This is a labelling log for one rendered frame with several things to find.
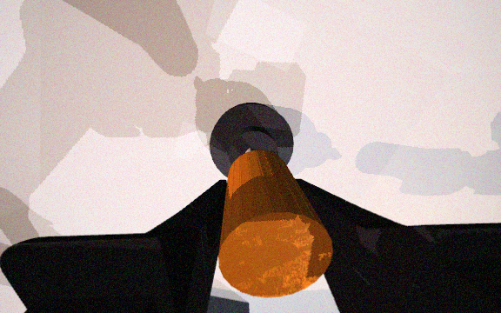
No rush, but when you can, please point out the orange knob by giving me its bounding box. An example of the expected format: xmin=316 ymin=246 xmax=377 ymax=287
xmin=218 ymin=150 xmax=333 ymax=298

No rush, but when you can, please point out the black round pedestal with silver d-shaped shaft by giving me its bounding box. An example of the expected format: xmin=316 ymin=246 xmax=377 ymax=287
xmin=210 ymin=103 xmax=294 ymax=177

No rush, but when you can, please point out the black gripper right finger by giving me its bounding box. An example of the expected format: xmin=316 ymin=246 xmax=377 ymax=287
xmin=295 ymin=178 xmax=501 ymax=313

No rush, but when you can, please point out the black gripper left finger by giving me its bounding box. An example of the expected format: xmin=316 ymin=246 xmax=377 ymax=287
xmin=0 ymin=179 xmax=227 ymax=313

